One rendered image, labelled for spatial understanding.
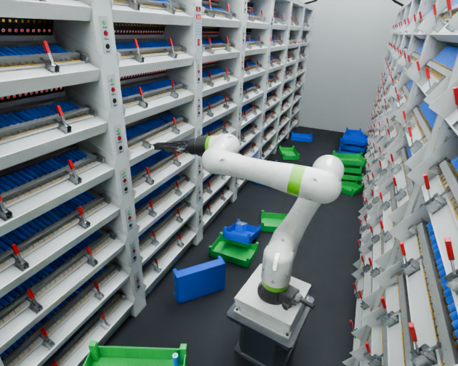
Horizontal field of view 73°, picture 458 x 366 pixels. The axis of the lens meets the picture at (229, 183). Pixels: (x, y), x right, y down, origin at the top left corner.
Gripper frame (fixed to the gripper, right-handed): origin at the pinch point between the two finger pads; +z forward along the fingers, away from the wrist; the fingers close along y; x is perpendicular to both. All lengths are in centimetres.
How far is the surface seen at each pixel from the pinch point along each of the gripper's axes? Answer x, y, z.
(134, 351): -47, -69, -26
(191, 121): 1.7, 44.4, 8.5
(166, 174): -20.7, 13.5, 10.9
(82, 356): -79, -59, 21
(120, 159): 0.7, -21.4, 6.4
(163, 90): 23.2, 22.7, 9.1
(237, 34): 49, 115, 1
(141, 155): -2.2, -7.2, 7.0
